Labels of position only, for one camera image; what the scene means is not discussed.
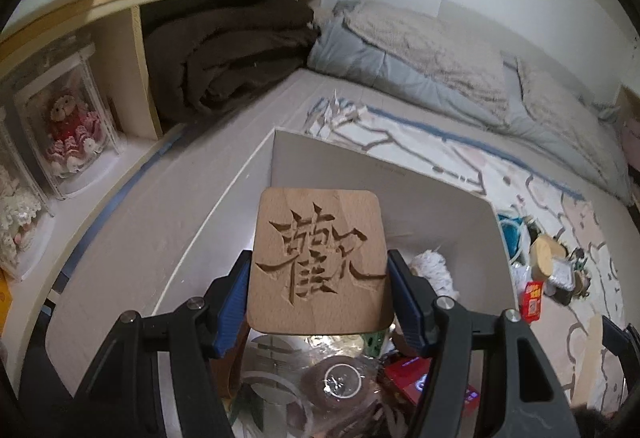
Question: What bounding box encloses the silver blister pack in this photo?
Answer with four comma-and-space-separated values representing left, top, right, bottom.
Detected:
547, 257, 576, 292

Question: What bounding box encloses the doll in display case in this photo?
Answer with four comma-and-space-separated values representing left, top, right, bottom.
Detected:
14, 42, 126, 200

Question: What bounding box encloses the red cigarette box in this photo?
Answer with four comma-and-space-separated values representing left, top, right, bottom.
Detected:
382, 351, 482, 416

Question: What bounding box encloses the brown tape roll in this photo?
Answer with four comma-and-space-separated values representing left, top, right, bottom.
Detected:
229, 334, 385, 437

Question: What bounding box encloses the grey duvet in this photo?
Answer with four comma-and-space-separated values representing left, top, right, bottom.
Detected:
308, 0, 632, 204

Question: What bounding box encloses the white crumpled cloth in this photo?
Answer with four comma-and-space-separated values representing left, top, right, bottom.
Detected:
408, 250, 460, 300

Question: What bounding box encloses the wooden shelf unit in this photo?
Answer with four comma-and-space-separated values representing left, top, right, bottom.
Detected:
1, 0, 318, 384

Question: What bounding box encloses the right beige pillow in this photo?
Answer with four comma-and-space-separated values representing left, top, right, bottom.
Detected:
518, 59, 629, 200

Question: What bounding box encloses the red sachet packet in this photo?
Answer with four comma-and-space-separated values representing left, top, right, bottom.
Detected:
520, 281, 544, 323

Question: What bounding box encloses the brown folded blanket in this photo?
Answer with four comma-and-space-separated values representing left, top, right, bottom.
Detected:
144, 0, 318, 123

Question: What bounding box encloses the square carved wooden coaster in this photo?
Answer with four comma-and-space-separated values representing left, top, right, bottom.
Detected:
246, 188, 394, 335

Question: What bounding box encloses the white shoe box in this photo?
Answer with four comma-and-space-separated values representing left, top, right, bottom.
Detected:
150, 127, 519, 438

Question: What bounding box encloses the beige pillow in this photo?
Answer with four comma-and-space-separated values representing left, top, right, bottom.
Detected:
344, 0, 509, 120
518, 59, 629, 200

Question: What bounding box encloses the small wooden block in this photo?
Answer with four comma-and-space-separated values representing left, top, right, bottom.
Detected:
570, 314, 603, 409

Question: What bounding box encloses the cartoon bear blanket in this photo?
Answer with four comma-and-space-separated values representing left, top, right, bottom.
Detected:
304, 99, 629, 415

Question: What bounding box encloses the pink clothes pile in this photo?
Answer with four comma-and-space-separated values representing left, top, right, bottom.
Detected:
622, 118, 640, 169

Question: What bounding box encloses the round wooden coaster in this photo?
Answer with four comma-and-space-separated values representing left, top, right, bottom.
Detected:
529, 234, 567, 282

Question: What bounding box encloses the left beige pillow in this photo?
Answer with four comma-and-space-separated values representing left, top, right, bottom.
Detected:
344, 0, 509, 120

